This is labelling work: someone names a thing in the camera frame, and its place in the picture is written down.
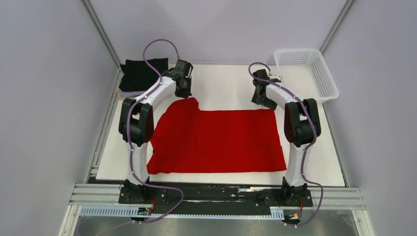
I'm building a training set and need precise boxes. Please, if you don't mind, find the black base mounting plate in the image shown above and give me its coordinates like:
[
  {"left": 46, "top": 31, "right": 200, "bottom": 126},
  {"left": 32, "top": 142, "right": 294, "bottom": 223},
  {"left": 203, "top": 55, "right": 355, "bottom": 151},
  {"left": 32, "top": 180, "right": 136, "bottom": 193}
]
[{"left": 130, "top": 182, "right": 304, "bottom": 215}]

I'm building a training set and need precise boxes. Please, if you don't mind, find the aluminium frame rail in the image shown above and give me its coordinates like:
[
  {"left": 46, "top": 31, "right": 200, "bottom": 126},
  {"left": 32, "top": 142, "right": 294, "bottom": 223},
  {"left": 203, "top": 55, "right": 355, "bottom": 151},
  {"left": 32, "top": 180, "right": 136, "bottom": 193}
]
[{"left": 69, "top": 184, "right": 366, "bottom": 210}]

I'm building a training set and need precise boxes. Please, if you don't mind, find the white slotted cable duct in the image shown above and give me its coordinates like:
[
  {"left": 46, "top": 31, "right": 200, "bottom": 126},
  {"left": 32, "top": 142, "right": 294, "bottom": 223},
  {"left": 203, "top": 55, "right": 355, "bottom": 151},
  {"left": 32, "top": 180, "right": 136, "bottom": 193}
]
[{"left": 79, "top": 206, "right": 284, "bottom": 220}]

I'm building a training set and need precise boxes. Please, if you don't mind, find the folded lavender t shirt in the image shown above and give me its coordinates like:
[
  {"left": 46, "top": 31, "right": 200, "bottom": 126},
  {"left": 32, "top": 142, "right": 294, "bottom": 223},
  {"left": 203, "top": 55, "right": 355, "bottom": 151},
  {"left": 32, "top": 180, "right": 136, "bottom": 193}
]
[{"left": 118, "top": 89, "right": 144, "bottom": 99}]

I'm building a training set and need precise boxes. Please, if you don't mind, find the folded black t shirt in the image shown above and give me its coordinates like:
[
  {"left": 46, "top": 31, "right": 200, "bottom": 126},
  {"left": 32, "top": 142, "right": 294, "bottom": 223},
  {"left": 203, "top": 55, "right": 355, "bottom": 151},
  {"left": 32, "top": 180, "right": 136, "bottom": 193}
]
[{"left": 119, "top": 59, "right": 159, "bottom": 92}]

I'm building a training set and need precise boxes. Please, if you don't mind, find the white plastic basket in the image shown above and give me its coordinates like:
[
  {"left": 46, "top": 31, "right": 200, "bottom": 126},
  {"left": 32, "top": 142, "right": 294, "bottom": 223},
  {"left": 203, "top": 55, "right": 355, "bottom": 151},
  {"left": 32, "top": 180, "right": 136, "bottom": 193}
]
[{"left": 274, "top": 48, "right": 339, "bottom": 103}]

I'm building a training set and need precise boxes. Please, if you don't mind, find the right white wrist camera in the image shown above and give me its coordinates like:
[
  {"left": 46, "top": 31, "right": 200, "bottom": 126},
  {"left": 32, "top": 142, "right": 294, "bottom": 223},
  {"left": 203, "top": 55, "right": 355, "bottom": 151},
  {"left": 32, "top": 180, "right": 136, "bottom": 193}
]
[{"left": 269, "top": 73, "right": 282, "bottom": 83}]

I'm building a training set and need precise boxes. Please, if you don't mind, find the red t shirt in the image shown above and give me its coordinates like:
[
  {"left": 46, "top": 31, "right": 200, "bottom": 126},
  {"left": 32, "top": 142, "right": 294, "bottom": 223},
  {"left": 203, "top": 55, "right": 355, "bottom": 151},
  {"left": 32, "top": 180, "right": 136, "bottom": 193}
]
[{"left": 147, "top": 98, "right": 287, "bottom": 175}]

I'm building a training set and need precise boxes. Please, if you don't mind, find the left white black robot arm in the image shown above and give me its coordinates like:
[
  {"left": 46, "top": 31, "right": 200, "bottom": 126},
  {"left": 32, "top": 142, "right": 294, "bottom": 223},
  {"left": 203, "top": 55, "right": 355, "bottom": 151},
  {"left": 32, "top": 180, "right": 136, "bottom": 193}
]
[{"left": 118, "top": 59, "right": 194, "bottom": 204}]

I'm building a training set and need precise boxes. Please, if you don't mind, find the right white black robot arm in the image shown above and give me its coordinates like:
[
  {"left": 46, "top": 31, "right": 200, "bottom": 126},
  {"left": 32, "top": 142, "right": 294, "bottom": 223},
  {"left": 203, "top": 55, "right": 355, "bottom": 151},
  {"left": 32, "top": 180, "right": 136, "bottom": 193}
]
[{"left": 251, "top": 69, "right": 321, "bottom": 207}]

